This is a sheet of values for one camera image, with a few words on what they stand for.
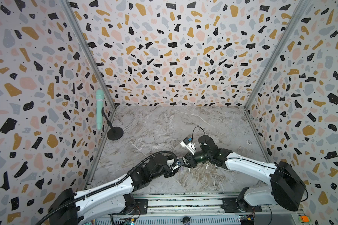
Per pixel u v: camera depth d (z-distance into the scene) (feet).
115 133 3.39
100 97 2.62
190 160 2.22
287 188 1.40
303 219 2.29
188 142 2.33
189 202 2.50
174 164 2.02
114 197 1.58
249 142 3.29
